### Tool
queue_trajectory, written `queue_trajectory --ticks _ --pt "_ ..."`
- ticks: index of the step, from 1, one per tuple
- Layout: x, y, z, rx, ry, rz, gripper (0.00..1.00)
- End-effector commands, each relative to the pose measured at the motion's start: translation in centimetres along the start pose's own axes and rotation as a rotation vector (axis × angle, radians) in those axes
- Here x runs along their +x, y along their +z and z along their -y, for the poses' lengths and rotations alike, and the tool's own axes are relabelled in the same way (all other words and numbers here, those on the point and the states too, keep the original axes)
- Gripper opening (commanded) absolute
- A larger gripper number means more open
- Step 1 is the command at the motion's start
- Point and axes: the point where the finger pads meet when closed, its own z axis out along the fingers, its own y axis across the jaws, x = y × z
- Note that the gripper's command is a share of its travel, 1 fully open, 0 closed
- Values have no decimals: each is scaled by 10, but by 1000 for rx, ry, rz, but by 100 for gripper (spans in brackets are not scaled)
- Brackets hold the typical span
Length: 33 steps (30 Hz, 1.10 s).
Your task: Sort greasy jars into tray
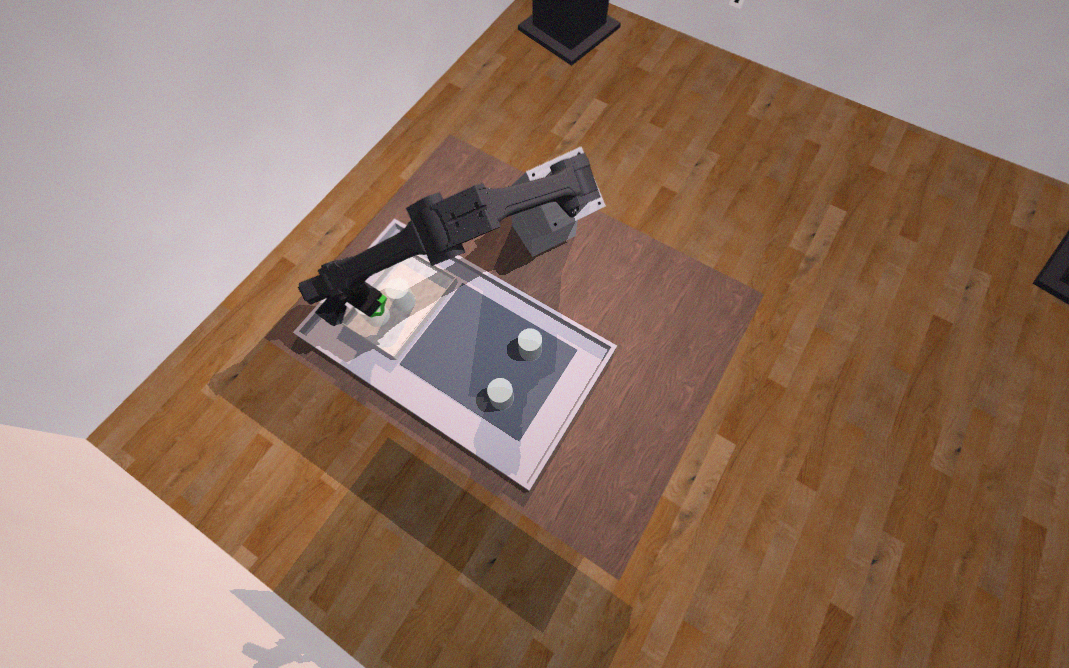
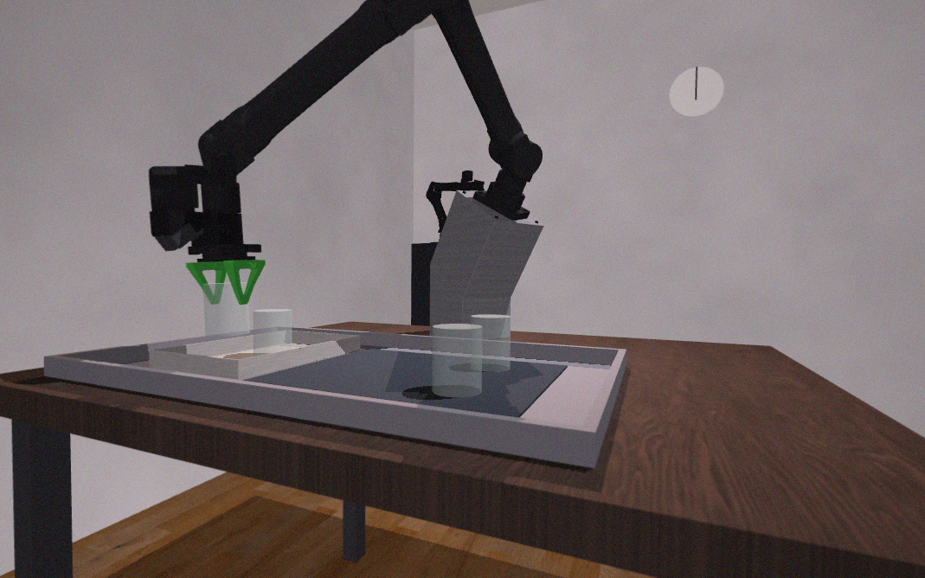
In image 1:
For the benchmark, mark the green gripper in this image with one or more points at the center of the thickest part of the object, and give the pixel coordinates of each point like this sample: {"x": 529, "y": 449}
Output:
{"x": 372, "y": 295}

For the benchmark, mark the clear glass jar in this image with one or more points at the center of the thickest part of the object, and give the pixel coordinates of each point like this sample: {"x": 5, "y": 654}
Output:
{"x": 530, "y": 344}
{"x": 500, "y": 393}
{"x": 400, "y": 294}
{"x": 376, "y": 321}

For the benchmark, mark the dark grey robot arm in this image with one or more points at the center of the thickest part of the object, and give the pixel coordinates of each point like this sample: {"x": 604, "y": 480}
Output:
{"x": 435, "y": 231}

